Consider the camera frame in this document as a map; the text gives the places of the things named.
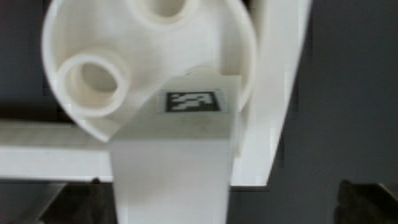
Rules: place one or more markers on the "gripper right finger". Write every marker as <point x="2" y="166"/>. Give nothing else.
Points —
<point x="366" y="204"/>

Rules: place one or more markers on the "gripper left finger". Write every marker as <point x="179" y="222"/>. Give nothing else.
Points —
<point x="78" y="203"/>

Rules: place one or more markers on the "white stool leg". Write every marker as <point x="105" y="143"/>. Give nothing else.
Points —
<point x="172" y="152"/>

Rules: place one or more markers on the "white front barrier rail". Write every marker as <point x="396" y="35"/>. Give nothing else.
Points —
<point x="50" y="152"/>

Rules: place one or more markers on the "white barrier rail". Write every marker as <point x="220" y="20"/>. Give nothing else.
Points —
<point x="279" y="18"/>
<point x="50" y="152"/>

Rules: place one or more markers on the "white right barrier rail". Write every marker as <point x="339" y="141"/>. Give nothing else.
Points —
<point x="279" y="18"/>

